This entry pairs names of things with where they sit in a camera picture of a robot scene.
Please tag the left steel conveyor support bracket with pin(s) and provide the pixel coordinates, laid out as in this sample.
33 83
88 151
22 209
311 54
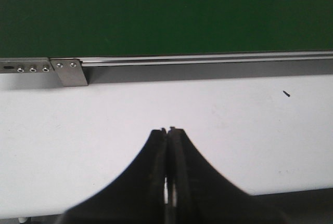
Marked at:
70 72

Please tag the aluminium conveyor side rail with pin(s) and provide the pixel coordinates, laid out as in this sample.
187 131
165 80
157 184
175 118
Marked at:
226 57

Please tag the steel conveyor end plate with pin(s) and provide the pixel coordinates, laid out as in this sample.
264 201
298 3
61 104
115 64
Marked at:
26 65

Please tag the green conveyor belt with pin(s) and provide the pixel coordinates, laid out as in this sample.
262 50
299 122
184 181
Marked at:
91 28

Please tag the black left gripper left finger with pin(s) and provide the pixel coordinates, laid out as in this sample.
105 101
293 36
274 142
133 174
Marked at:
135 196

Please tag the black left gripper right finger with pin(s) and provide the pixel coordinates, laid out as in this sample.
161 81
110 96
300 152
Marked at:
198 193

